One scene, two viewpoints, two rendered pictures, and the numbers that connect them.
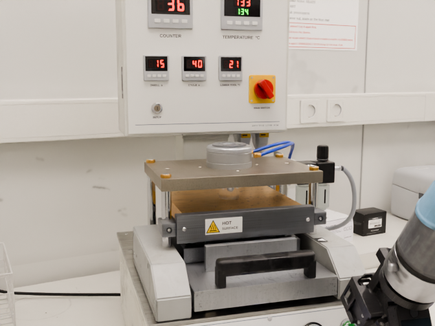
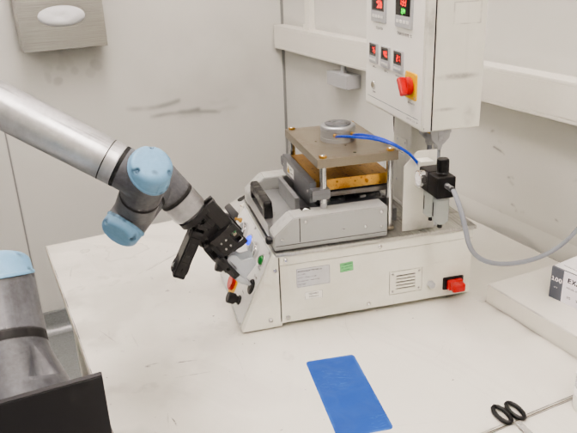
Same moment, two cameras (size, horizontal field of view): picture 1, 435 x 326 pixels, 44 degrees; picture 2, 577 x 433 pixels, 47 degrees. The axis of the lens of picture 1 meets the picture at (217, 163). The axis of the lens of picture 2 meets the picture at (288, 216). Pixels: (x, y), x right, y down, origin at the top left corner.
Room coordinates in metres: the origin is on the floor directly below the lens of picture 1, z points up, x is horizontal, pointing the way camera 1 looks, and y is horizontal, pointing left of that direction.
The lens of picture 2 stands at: (0.86, -1.47, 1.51)
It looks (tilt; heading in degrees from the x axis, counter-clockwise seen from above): 22 degrees down; 92
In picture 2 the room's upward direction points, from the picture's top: 2 degrees counter-clockwise
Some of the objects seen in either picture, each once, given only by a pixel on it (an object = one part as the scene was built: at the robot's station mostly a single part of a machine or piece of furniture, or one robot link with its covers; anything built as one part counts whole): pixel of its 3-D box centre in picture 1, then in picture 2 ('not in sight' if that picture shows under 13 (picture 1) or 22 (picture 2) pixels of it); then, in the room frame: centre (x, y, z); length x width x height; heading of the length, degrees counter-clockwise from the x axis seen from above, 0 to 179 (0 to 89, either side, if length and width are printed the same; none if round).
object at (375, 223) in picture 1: (368, 221); not in sight; (1.58, -0.46, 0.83); 0.09 x 0.06 x 0.07; 116
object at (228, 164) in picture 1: (234, 176); (354, 150); (0.96, -0.03, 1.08); 0.31 x 0.24 x 0.13; 106
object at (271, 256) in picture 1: (266, 268); (260, 198); (0.74, -0.07, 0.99); 0.15 x 0.02 x 0.04; 106
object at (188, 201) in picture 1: (233, 193); (338, 161); (0.92, -0.03, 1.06); 0.22 x 0.17 x 0.10; 106
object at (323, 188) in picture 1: (312, 181); (433, 189); (1.11, -0.20, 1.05); 0.15 x 0.05 x 0.15; 106
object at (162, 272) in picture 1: (158, 266); (294, 184); (0.82, 0.09, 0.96); 0.25 x 0.05 x 0.07; 16
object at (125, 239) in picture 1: (223, 260); (352, 212); (0.96, -0.01, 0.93); 0.46 x 0.35 x 0.01; 16
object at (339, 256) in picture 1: (318, 252); (325, 224); (0.89, -0.17, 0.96); 0.26 x 0.05 x 0.07; 16
